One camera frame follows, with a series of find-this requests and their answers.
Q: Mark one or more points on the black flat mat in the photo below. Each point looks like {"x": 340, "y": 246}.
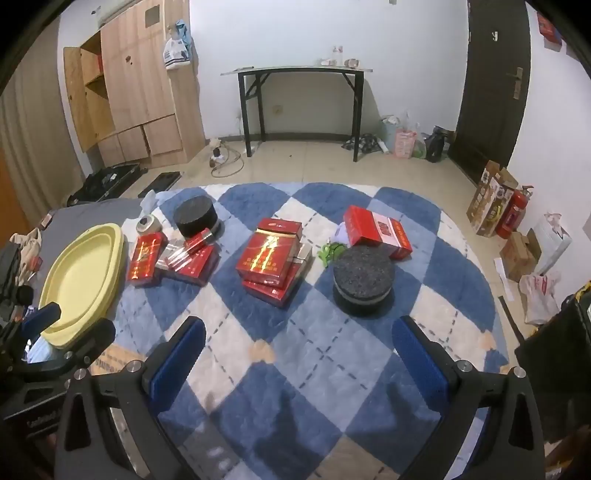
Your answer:
{"x": 159, "y": 182}

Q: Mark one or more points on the black bag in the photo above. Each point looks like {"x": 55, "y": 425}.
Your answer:
{"x": 554, "y": 369}

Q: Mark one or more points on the dark room door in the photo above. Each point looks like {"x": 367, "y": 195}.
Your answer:
{"x": 496, "y": 87}

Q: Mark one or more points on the red wall box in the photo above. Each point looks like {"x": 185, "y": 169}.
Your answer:
{"x": 549, "y": 27}

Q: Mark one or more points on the black carrying case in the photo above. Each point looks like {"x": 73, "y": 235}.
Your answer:
{"x": 104, "y": 182}

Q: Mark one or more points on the green toy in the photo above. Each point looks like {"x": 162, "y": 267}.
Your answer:
{"x": 332, "y": 254}

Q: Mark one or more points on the beige cloth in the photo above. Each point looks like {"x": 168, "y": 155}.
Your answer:
{"x": 25, "y": 244}

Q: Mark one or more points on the dark cloth heap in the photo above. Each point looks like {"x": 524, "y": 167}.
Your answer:
{"x": 364, "y": 143}

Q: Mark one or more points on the orange wooden door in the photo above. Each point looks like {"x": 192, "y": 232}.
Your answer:
{"x": 9, "y": 198}

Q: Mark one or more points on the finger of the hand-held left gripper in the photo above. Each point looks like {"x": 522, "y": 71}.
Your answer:
{"x": 41, "y": 318}
{"x": 85, "y": 340}

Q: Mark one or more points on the grey bed sheet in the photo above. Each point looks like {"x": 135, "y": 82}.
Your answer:
{"x": 78, "y": 217}

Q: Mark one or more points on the black foam cylinder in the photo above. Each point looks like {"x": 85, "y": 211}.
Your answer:
{"x": 196, "y": 214}
{"x": 364, "y": 279}

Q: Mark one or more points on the white crumpled paper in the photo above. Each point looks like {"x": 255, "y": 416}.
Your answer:
{"x": 150, "y": 201}

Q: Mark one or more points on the red and silver cigarette pack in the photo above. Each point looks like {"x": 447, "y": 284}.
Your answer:
{"x": 197, "y": 240}

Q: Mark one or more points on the pale yellow plastic basin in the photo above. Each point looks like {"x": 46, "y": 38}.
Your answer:
{"x": 83, "y": 281}

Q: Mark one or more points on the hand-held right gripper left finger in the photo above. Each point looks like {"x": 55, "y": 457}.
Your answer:
{"x": 182, "y": 355}

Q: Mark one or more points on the black folding table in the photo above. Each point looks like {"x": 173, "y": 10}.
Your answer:
{"x": 300, "y": 70}

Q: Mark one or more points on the white waste bin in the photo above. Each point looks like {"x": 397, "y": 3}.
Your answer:
{"x": 390, "y": 131}

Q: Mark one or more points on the black cloth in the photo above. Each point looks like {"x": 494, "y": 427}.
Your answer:
{"x": 8, "y": 265}

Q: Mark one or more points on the printed cardboard box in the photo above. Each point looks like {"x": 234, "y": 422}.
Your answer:
{"x": 489, "y": 198}

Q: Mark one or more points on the wooden wardrobe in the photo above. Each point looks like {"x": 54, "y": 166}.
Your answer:
{"x": 138, "y": 92}

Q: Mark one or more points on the beige curtain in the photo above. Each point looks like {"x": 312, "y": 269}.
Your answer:
{"x": 27, "y": 138}

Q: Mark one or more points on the silver cigarette box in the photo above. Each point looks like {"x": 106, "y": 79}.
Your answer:
{"x": 173, "y": 256}

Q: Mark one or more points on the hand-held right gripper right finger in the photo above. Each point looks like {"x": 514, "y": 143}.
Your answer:
{"x": 418, "y": 364}

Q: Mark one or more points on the red fire extinguisher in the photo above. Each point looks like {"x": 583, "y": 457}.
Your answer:
{"x": 515, "y": 212}

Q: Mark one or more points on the white and red plastic bag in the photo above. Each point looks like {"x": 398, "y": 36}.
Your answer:
{"x": 540, "y": 295}

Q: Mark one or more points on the brown cardboard carton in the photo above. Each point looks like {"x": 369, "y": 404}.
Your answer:
{"x": 515, "y": 256}

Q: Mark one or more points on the pink bag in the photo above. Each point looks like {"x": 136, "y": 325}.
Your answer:
{"x": 406, "y": 143}

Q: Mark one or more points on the blue checked plush blanket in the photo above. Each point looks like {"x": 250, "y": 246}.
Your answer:
{"x": 323, "y": 350}

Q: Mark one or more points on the red cigarette box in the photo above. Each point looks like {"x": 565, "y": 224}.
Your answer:
{"x": 196, "y": 268}
{"x": 147, "y": 258}
{"x": 279, "y": 227}
{"x": 265, "y": 261}
{"x": 272, "y": 291}
{"x": 376, "y": 230}

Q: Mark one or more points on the white paper bag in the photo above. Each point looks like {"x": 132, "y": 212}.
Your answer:
{"x": 551, "y": 240}

